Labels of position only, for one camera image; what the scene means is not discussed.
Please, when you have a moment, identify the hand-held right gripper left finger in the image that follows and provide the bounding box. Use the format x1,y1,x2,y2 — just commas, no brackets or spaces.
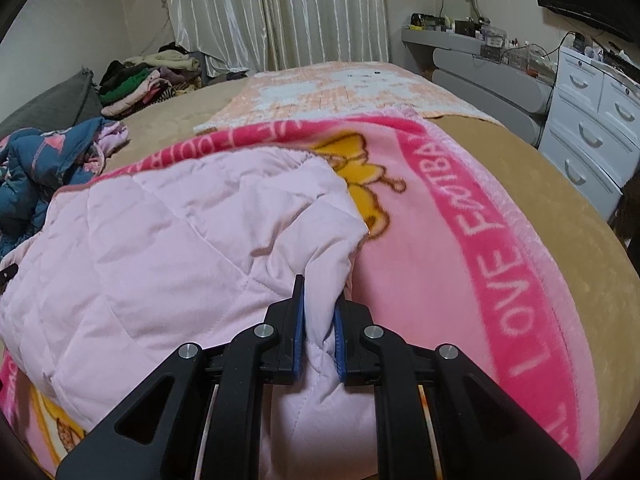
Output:
55,274,306,480

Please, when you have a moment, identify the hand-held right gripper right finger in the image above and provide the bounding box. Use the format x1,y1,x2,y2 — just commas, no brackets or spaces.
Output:
332,300,583,480

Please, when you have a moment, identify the pink quilted jacket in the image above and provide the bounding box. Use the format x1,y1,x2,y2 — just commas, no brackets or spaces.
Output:
0,147,381,480

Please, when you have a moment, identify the pile of mixed clothes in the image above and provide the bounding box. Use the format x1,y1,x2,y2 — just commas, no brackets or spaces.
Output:
97,44,204,119

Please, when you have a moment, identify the blue floral padded jacket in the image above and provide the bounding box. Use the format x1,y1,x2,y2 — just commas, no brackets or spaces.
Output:
0,117,108,256

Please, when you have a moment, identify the pink printed blanket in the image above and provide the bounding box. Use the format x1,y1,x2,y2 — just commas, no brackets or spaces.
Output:
0,112,601,480

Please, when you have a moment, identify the grey cushion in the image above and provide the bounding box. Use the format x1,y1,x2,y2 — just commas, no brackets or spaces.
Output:
0,67,104,136

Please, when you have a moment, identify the tan bed cover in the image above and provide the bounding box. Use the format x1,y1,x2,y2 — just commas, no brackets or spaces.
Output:
0,77,640,480

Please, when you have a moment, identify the peach and white patterned towel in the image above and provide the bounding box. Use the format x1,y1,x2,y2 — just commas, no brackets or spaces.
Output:
192,60,506,136

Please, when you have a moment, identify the grey rounded dresser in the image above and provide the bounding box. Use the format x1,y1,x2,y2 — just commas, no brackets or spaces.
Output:
400,25,556,149

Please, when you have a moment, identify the white chest of drawers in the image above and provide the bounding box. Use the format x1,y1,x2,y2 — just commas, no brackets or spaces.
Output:
537,42,640,224

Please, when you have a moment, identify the clutter of small dresser items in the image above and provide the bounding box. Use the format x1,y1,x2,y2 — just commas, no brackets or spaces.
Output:
407,10,560,78

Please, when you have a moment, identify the white striped curtain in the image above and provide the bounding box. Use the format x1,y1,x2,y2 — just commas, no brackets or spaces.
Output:
165,0,391,79

